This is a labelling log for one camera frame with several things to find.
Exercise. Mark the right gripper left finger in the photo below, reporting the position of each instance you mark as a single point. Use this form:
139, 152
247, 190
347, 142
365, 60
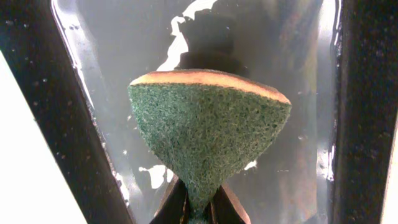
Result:
174, 207

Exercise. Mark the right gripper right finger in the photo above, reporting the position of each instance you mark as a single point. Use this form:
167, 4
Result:
225, 208

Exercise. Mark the green scrubbing sponge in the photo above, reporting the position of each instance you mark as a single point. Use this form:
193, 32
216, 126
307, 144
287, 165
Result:
206, 125

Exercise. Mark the black rectangular water tray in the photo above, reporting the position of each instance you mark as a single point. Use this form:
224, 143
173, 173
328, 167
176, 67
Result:
336, 61

